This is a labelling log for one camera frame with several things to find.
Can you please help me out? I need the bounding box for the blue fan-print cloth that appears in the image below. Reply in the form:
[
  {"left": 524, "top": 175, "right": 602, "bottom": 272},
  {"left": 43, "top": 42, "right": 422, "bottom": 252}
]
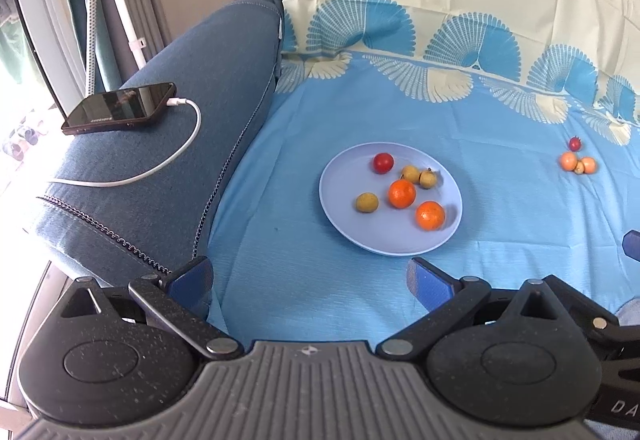
[{"left": 205, "top": 0, "right": 640, "bottom": 351}]

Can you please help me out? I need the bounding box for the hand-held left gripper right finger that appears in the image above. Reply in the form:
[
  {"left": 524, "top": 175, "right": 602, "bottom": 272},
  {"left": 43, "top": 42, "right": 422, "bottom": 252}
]
[{"left": 376, "top": 257, "right": 571, "bottom": 361}]

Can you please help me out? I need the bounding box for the black smartphone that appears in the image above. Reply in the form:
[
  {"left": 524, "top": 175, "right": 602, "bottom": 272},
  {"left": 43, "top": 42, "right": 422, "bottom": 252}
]
[{"left": 61, "top": 82, "right": 177, "bottom": 136}]

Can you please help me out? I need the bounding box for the grey blue clothing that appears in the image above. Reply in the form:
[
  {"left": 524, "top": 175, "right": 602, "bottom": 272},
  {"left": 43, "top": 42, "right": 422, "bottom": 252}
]
[{"left": 616, "top": 297, "right": 640, "bottom": 327}]

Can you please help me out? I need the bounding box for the light blue plastic plate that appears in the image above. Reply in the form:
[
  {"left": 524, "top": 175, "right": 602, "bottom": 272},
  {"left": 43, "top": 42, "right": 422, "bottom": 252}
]
[{"left": 319, "top": 142, "right": 463, "bottom": 256}]

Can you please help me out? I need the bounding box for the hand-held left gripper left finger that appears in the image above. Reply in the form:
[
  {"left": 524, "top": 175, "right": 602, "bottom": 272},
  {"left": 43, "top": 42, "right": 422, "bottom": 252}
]
[{"left": 60, "top": 256, "right": 244, "bottom": 361}]

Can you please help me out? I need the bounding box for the black and white speckled cord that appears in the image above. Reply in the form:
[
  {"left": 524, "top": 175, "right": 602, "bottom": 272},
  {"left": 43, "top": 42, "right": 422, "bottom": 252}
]
[{"left": 85, "top": 0, "right": 99, "bottom": 96}]

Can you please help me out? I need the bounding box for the white charging cable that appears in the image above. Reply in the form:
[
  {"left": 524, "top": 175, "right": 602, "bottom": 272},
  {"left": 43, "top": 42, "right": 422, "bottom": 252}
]
[{"left": 47, "top": 97, "right": 202, "bottom": 187}]

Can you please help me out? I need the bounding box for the teal curtain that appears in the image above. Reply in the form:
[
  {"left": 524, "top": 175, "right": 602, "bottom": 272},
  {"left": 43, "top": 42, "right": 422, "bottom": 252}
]
[{"left": 55, "top": 0, "right": 126, "bottom": 94}]

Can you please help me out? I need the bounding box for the white window frame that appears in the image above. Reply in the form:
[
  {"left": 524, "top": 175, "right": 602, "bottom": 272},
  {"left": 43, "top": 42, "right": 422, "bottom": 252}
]
[{"left": 0, "top": 0, "right": 91, "bottom": 121}]

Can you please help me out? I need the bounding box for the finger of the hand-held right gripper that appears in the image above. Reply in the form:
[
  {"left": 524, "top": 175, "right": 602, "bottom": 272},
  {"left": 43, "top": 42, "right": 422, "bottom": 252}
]
[
  {"left": 622, "top": 230, "right": 640, "bottom": 263},
  {"left": 542, "top": 274, "right": 640, "bottom": 371}
]

